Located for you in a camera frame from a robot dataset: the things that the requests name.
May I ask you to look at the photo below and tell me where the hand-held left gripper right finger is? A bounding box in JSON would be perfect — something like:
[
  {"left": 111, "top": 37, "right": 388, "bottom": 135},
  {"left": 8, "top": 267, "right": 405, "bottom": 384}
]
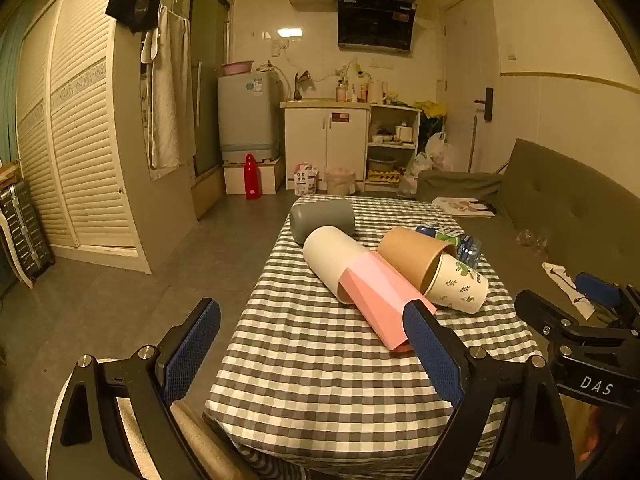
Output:
[{"left": 402, "top": 299, "right": 576, "bottom": 480}]

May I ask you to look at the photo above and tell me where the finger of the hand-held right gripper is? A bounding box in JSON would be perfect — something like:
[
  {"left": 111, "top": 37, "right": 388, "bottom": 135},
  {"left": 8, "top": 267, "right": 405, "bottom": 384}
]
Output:
[
  {"left": 515, "top": 289, "right": 583, "bottom": 343},
  {"left": 574, "top": 272, "right": 640, "bottom": 332}
]

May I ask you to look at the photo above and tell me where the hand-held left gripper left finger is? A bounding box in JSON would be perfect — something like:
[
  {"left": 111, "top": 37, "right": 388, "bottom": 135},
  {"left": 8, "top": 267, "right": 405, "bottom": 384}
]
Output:
[{"left": 47, "top": 297, "right": 223, "bottom": 480}]

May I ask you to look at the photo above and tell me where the pink faceted cup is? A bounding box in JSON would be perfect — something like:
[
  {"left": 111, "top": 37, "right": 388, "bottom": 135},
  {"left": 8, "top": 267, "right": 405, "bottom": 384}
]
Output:
[{"left": 337, "top": 251, "right": 437, "bottom": 352}]

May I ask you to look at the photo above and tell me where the leaf print paper cup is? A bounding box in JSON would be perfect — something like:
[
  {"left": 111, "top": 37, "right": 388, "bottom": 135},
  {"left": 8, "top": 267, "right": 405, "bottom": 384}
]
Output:
[{"left": 424, "top": 252, "right": 490, "bottom": 315}]

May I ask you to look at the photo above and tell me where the brown paper cup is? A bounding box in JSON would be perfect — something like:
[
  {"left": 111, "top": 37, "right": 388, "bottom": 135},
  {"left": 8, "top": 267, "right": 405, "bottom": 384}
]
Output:
[{"left": 376, "top": 226, "right": 457, "bottom": 294}]

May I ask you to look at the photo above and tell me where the white cup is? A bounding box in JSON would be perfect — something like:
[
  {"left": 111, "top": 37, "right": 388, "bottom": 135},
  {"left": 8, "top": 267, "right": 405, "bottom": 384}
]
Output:
[{"left": 303, "top": 226, "right": 373, "bottom": 306}]

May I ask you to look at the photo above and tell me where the grey cup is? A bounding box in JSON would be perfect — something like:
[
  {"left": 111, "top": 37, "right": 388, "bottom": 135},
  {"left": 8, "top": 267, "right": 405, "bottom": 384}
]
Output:
[{"left": 290, "top": 197, "right": 356, "bottom": 243}]

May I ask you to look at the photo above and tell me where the person's right hand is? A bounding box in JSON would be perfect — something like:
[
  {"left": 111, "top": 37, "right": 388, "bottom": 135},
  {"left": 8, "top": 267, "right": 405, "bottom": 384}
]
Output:
[{"left": 559, "top": 391, "right": 640, "bottom": 480}]

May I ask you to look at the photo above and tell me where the white paper sheet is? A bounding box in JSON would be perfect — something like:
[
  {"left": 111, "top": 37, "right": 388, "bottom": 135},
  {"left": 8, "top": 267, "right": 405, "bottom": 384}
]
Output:
[{"left": 542, "top": 261, "right": 597, "bottom": 321}]

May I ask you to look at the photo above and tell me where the clear plastic wrapper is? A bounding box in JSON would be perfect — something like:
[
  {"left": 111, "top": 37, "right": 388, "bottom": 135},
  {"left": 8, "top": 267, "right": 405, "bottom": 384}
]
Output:
[{"left": 515, "top": 229, "right": 551, "bottom": 254}]

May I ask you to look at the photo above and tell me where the clear plastic water bottle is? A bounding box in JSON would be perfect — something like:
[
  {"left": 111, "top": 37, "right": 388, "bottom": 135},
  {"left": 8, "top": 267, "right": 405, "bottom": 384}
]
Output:
[{"left": 416, "top": 225, "right": 484, "bottom": 267}]

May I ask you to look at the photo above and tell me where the olive green sofa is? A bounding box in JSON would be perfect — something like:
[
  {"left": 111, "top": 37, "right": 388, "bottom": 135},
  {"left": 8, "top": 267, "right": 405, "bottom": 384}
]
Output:
[{"left": 416, "top": 138, "right": 640, "bottom": 343}]

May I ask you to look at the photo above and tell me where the grey checkered tablecloth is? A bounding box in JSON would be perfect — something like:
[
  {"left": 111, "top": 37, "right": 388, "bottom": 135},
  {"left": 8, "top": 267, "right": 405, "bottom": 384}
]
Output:
[{"left": 202, "top": 195, "right": 541, "bottom": 480}]

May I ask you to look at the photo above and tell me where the white booklet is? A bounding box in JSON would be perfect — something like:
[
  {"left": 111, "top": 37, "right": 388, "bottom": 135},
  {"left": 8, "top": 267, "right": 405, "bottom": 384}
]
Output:
[{"left": 432, "top": 196, "right": 497, "bottom": 219}]

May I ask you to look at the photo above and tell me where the white washer platform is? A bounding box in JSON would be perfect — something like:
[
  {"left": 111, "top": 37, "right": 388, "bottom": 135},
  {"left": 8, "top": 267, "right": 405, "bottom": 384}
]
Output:
[{"left": 223, "top": 157, "right": 285, "bottom": 196}]

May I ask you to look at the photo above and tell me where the translucent plastic bag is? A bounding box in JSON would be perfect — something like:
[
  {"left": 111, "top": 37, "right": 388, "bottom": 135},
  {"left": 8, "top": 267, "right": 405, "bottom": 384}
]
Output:
[{"left": 397, "top": 152, "right": 433, "bottom": 199}]

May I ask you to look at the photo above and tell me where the red bottle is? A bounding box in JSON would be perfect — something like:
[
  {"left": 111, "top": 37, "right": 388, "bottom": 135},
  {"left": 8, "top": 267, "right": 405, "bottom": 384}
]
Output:
[{"left": 243, "top": 153, "right": 262, "bottom": 199}]

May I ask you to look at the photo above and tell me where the white plastic bag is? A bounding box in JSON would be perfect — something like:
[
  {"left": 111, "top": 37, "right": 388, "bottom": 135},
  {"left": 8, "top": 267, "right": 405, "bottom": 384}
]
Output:
[{"left": 424, "top": 132, "right": 455, "bottom": 171}]

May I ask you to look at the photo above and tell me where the patterned paper bag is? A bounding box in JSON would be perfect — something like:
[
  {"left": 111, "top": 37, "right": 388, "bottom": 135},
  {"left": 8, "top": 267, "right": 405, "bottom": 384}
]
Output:
[{"left": 294, "top": 162, "right": 321, "bottom": 197}]

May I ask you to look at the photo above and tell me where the dark ribbed suitcase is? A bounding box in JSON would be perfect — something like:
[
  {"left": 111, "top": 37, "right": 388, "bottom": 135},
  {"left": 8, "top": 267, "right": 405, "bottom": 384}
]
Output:
[{"left": 0, "top": 182, "right": 56, "bottom": 281}]

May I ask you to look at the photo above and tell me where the white open shelf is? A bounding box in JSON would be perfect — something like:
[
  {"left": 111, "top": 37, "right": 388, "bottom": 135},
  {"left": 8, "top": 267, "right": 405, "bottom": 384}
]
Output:
[{"left": 365, "top": 104, "right": 422, "bottom": 192}]

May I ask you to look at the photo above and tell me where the white louvered wardrobe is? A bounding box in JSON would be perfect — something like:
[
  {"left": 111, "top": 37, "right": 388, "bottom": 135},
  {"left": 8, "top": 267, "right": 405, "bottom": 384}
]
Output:
[{"left": 15, "top": 0, "right": 199, "bottom": 275}]

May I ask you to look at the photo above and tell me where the light blue washing machine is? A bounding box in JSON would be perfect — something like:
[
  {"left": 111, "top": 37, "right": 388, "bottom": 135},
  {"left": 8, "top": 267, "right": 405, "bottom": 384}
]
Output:
[{"left": 217, "top": 69, "right": 281, "bottom": 163}]

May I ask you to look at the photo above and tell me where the white sink cabinet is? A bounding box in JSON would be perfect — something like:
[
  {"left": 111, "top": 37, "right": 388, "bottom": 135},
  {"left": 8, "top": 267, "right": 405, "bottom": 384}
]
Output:
[{"left": 280, "top": 100, "right": 372, "bottom": 193}]

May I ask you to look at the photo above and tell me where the white hanging towel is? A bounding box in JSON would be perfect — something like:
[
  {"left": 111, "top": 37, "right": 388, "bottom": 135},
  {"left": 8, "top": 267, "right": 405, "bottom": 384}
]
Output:
[{"left": 141, "top": 5, "right": 197, "bottom": 170}]

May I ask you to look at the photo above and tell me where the glass shower door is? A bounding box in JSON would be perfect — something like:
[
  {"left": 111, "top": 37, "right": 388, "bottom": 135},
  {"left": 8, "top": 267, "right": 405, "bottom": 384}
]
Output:
[{"left": 189, "top": 0, "right": 235, "bottom": 177}]

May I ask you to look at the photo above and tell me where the white door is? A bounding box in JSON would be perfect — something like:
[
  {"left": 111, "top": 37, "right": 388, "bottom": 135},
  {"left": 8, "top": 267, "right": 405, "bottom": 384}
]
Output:
[{"left": 440, "top": 0, "right": 502, "bottom": 172}]

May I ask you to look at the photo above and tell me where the metal faucet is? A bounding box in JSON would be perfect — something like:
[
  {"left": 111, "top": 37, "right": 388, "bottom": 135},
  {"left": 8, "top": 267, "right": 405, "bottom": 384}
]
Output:
[{"left": 294, "top": 71, "right": 314, "bottom": 102}]

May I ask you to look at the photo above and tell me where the black range hood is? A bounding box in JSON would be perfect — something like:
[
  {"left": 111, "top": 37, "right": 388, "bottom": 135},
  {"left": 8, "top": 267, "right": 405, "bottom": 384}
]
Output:
[{"left": 337, "top": 0, "right": 418, "bottom": 54}]

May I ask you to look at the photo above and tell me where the black hanging bag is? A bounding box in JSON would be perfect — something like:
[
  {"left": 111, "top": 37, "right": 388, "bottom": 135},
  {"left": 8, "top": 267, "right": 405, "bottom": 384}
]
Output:
[{"left": 105, "top": 0, "right": 161, "bottom": 36}]

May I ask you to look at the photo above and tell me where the broom handle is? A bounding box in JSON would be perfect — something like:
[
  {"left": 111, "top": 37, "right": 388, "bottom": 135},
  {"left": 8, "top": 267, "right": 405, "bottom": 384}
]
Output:
[{"left": 467, "top": 115, "right": 480, "bottom": 171}]

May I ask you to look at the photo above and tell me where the black door handle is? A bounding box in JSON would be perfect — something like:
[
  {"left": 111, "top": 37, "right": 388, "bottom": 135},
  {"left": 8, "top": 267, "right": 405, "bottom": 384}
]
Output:
[{"left": 474, "top": 87, "right": 495, "bottom": 122}]

